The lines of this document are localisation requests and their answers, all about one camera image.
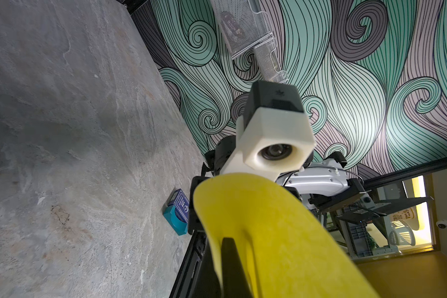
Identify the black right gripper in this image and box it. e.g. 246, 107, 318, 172
187, 176, 209, 235

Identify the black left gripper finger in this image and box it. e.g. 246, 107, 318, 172
221, 238, 253, 298

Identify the yellow square paper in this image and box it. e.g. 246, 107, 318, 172
194, 173, 377, 298

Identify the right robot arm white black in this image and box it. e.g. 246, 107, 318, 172
191, 135, 376, 224

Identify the teal small card box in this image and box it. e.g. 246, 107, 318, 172
163, 206, 188, 236

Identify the dark blue card deck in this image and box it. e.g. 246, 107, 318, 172
168, 189, 190, 223

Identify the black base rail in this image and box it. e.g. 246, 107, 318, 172
170, 232, 207, 298

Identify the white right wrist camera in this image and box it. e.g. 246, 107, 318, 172
216, 81, 316, 181

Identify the clear plastic wall bin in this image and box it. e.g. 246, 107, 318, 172
210, 0, 273, 60

